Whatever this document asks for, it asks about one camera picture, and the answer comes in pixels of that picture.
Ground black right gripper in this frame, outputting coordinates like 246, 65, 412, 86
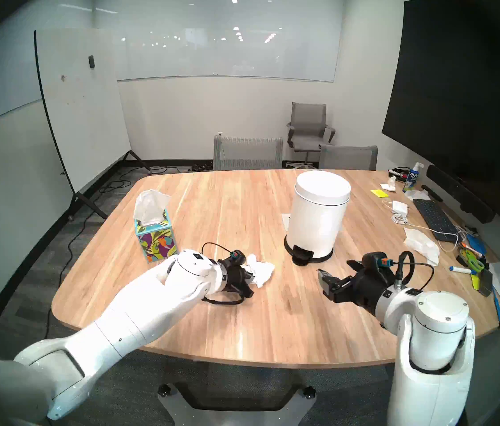
318, 260, 395, 312

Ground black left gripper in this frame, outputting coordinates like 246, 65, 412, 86
222, 263, 257, 298

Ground white pedal trash bin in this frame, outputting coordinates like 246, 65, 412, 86
284, 170, 352, 267

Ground large crumpled white tissue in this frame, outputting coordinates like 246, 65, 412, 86
403, 227, 440, 267

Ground colourful leaf print tissue box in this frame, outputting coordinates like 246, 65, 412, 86
135, 209, 180, 264

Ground white tissue in box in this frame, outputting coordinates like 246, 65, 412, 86
135, 189, 173, 228

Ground black keyboard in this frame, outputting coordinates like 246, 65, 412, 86
413, 199, 461, 242

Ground grey fabric back chair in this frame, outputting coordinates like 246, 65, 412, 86
319, 145, 379, 171

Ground whiteboard cleaner spray bottle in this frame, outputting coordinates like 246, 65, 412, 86
403, 162, 424, 193

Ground grey mesh back chair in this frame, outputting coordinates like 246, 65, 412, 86
213, 134, 284, 171

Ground black video bar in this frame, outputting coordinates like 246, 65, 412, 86
427, 165, 496, 224

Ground dark grey block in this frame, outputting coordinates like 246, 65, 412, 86
472, 270, 494, 297

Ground grey office chair with armrests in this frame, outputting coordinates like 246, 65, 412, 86
285, 102, 336, 169

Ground mobile whiteboard on stand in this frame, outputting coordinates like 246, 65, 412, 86
34, 28, 153, 221

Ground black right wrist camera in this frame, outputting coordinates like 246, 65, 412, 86
362, 251, 395, 270

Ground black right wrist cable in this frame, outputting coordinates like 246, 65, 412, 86
394, 251, 435, 290

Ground white charger cable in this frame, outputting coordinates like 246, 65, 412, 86
382, 200, 470, 252

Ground black floor cable bundle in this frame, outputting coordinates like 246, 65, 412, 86
148, 161, 213, 175

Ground green handled scissors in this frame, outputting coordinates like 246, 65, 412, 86
459, 248, 486, 272

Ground long black floor cable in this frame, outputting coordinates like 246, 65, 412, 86
45, 177, 122, 339

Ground large black wall screen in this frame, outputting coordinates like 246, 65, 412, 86
382, 0, 500, 208

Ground wide glass wall whiteboard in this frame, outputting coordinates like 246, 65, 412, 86
95, 0, 344, 83

